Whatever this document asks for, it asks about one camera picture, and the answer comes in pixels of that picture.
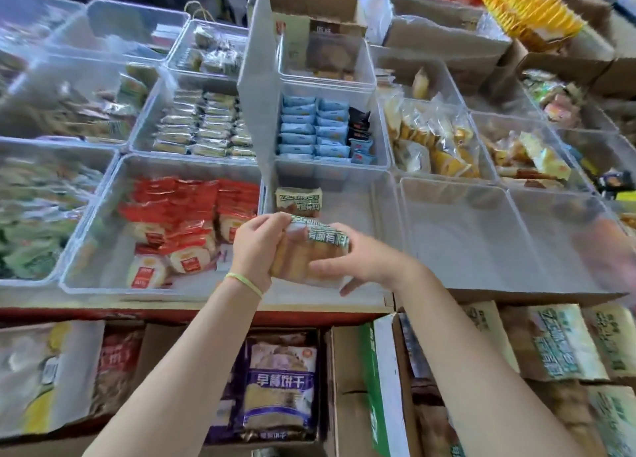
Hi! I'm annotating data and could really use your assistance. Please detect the pile of silver green packets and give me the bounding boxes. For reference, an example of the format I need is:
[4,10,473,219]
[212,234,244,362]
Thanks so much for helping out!
[30,62,160,144]

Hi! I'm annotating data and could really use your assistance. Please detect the person's right forearm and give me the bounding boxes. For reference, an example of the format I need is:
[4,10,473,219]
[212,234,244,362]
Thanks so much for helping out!
[393,265,592,457]

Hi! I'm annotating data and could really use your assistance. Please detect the clear bin with mixed pastries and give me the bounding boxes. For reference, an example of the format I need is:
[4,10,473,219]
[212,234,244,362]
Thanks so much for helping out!
[469,111,596,195]

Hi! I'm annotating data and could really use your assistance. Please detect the clear bin with pale green packets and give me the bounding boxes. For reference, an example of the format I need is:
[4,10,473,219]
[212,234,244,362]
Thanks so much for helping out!
[128,73,260,165]

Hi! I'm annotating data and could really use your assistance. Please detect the clear bin with brown packets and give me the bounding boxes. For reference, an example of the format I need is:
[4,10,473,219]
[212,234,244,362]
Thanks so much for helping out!
[277,30,377,91]

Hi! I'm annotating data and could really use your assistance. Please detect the red brown snack bag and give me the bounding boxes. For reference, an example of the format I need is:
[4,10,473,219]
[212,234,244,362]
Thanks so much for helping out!
[91,327,146,419]

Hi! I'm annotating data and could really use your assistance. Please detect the white and yellow snack bag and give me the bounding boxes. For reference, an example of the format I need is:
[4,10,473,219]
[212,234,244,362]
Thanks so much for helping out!
[0,321,106,440]

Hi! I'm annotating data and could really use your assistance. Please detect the clear bin with blue packets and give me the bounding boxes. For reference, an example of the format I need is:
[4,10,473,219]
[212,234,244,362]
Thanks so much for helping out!
[271,81,394,186]

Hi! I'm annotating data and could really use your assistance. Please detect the white plastic bag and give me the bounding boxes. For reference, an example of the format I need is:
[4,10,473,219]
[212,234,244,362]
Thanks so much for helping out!
[357,0,399,46]

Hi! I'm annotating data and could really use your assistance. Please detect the clear bin with red packets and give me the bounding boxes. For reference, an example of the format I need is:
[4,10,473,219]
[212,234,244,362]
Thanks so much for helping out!
[60,154,265,294]

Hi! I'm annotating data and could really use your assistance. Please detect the open cardboard box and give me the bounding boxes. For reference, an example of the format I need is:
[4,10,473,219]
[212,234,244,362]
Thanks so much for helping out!
[247,0,369,42]

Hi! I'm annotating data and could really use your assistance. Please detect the pile of red cake packets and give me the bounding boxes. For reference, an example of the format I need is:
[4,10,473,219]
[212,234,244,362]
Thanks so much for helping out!
[118,176,262,290]

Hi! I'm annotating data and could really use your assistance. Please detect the purple biscuit bag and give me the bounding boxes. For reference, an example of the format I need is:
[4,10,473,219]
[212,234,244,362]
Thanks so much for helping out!
[241,339,320,433]

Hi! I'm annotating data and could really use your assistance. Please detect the single green-labelled cake packet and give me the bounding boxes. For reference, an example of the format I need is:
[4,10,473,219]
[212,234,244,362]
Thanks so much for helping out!
[275,186,323,218]

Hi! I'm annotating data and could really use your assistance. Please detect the clear bin with yellow cakes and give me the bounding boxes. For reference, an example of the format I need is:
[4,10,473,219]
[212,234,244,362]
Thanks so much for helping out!
[377,93,499,185]

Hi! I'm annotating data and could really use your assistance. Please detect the rows of light blue packets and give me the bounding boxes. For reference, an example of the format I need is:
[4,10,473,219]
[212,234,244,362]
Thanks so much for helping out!
[276,94,351,162]

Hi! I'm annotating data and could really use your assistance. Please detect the black snack packets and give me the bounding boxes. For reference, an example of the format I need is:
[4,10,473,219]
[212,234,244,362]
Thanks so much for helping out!
[347,106,373,142]

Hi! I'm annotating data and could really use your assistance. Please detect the pile of green snack bags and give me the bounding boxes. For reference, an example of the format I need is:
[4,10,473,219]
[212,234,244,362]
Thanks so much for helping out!
[0,156,105,281]

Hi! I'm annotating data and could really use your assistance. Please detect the cardboard box with yellow packets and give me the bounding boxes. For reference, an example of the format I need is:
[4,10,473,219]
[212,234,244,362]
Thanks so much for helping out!
[489,0,618,62]

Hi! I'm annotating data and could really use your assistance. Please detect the pile of yellow cake packets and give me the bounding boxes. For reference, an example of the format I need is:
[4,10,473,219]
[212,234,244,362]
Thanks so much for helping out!
[384,92,482,179]

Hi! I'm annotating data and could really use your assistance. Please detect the brown cardboard box with bags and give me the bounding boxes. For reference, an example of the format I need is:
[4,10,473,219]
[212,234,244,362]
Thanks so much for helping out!
[133,322,330,457]

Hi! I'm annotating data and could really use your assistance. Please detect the big green-labelled cake bag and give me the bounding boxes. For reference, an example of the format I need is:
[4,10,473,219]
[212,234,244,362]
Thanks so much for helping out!
[461,301,521,374]
[581,302,636,379]
[501,303,610,384]
[585,384,636,457]

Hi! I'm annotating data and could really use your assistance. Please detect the pile of wrapped green sweets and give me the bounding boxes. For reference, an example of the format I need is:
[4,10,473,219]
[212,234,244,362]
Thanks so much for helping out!
[176,25,245,76]

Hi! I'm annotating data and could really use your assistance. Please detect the brown snack packets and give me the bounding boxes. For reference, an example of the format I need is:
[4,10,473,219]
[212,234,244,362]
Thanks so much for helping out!
[304,20,359,81]

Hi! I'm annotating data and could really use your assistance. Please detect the clear bin with cake packet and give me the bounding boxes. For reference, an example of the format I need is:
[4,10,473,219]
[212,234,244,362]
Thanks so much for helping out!
[260,170,404,306]

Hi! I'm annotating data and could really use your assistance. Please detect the green wristband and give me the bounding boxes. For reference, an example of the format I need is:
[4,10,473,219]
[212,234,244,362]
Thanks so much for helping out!
[225,272,264,300]

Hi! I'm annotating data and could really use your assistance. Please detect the empty clear plastic bin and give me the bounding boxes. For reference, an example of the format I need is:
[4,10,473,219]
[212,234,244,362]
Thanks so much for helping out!
[397,176,547,294]

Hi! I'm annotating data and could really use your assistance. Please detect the pile of mixed pastry packets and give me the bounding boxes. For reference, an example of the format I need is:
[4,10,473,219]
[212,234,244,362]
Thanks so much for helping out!
[478,123,573,190]

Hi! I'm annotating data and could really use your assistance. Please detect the grey upright plastic panel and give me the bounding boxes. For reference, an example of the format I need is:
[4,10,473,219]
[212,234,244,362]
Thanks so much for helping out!
[237,0,285,175]

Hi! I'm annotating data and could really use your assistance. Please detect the clear bin nearly empty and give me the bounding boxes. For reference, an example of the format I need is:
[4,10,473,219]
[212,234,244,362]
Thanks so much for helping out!
[49,0,190,66]

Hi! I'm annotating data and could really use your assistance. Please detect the green and white cardboard box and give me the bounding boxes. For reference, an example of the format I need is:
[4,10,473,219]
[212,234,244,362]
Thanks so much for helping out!
[325,314,424,457]

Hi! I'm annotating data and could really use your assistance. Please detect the stack of yellow packets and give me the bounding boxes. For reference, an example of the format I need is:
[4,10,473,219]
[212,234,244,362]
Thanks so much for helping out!
[478,0,588,43]

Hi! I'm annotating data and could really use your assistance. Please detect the clear bin with green bags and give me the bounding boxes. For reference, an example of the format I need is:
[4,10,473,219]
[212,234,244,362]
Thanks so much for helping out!
[0,138,121,289]

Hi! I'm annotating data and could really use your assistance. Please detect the clear bin with silver packets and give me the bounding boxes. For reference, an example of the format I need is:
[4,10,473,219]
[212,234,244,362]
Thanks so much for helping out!
[0,53,161,148]

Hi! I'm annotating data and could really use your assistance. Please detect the person's right hand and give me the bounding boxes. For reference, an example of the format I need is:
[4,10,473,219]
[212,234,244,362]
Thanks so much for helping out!
[308,222,429,298]

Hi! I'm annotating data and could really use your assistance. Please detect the person's left forearm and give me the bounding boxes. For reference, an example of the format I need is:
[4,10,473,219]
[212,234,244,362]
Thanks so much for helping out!
[82,282,264,457]

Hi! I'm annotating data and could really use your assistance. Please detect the bundle of green-labelled cake packets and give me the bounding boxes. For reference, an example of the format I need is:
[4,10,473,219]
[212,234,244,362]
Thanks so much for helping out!
[270,213,351,287]

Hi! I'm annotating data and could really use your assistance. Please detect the pile of colourful sweet packets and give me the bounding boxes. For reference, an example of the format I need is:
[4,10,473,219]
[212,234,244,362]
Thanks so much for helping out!
[522,72,587,128]

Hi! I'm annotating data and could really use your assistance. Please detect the rows of pale green packets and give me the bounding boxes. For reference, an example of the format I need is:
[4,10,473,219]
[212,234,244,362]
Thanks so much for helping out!
[151,89,257,158]

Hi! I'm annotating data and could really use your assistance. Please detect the large brown cardboard box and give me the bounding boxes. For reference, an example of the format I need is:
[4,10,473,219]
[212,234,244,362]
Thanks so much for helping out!
[382,0,513,77]

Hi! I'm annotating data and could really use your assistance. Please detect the clear bin blurred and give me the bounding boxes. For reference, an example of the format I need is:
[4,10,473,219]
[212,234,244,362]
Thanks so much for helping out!
[509,187,636,299]

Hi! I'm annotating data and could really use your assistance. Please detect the person's left hand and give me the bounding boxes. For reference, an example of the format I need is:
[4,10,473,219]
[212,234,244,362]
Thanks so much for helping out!
[231,212,295,295]

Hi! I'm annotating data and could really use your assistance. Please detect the small clear bin with wrapped sweets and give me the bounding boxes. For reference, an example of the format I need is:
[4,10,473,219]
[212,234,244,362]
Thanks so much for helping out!
[164,19,250,81]

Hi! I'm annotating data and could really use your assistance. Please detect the clear bin with colourful sweets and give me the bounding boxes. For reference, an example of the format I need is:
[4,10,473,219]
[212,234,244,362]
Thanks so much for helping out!
[517,70,621,135]

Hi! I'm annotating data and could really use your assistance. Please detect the clear bin with one pastry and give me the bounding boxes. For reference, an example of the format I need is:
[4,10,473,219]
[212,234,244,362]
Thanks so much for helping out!
[370,43,467,106]

